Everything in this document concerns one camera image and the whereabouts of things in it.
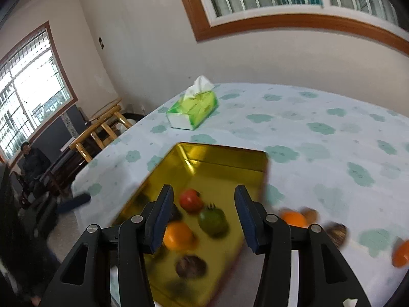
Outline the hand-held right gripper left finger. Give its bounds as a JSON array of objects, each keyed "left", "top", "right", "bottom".
[{"left": 41, "top": 184, "right": 175, "bottom": 307}]

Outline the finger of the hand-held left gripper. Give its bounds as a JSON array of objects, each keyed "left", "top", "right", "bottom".
[{"left": 56, "top": 193, "right": 92, "bottom": 215}]

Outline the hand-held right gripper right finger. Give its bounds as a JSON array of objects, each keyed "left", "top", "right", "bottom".
[{"left": 234, "top": 184, "right": 373, "bottom": 307}]

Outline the orange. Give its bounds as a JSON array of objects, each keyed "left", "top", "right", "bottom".
[
  {"left": 391, "top": 239, "right": 409, "bottom": 268},
  {"left": 162, "top": 221, "right": 196, "bottom": 252},
  {"left": 279, "top": 210, "right": 308, "bottom": 228}
]

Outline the red tomato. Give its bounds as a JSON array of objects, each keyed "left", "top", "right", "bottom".
[{"left": 179, "top": 189, "right": 205, "bottom": 213}]

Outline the green tomato with stem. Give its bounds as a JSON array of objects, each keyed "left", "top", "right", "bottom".
[{"left": 197, "top": 204, "right": 229, "bottom": 238}]

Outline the dark brown round fruit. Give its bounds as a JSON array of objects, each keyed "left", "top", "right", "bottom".
[
  {"left": 327, "top": 222, "right": 349, "bottom": 248},
  {"left": 176, "top": 255, "right": 208, "bottom": 279}
]

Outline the golden tin box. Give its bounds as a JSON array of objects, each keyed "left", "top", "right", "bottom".
[{"left": 110, "top": 142, "right": 272, "bottom": 306}]

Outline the dark low table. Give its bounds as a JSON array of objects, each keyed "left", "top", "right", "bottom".
[{"left": 38, "top": 147, "right": 87, "bottom": 199}]

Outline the small brown fruit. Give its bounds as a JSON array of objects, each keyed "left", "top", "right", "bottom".
[{"left": 302, "top": 208, "right": 320, "bottom": 223}]

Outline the dark grey board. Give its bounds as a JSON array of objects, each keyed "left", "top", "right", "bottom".
[{"left": 32, "top": 105, "right": 87, "bottom": 154}]

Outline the light wooden chair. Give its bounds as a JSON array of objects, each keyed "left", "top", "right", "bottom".
[{"left": 69, "top": 97, "right": 135, "bottom": 163}]

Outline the white plastic bag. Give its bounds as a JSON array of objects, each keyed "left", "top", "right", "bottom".
[{"left": 117, "top": 118, "right": 138, "bottom": 131}]

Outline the green tissue pack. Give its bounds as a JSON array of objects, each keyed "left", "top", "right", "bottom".
[{"left": 166, "top": 75, "right": 220, "bottom": 130}]

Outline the wooden framed side window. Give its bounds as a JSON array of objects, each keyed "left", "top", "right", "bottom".
[{"left": 0, "top": 21, "right": 79, "bottom": 167}]

